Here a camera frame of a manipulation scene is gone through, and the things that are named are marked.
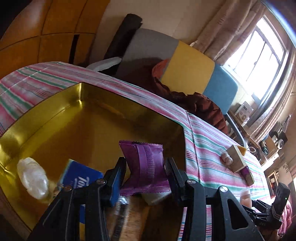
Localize grey yellow blue armchair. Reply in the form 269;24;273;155
86;28;246;149

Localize wooden wardrobe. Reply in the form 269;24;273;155
1;1;109;77

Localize small pink white scrunchie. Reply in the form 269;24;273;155
221;151;233;166

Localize wooden side shelf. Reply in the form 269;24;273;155
227;110;283;170

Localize cracker snack packet green ends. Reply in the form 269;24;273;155
106;196;150;240

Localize dark red jacket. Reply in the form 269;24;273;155
152;59;228;134

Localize beige curtain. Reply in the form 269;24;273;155
190;1;267;65

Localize black rolled mat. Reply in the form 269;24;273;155
103;13;142;60

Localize white cardboard box on shelf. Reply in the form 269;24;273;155
235;101;253;123

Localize yellow sponge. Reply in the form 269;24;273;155
237;146;247;156

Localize gold metal tray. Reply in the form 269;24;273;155
1;83;185;239

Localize green white small box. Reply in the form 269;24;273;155
245;172;255;186

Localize clear plastic bundle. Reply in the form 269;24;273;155
17;157;49;200

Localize purple snack packet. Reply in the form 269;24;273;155
119;140;171;196
240;166;250;179

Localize blue Tempo tissue pack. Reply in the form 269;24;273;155
56;158;105;235

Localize striped pink green tablecloth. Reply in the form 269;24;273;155
0;61;271;241

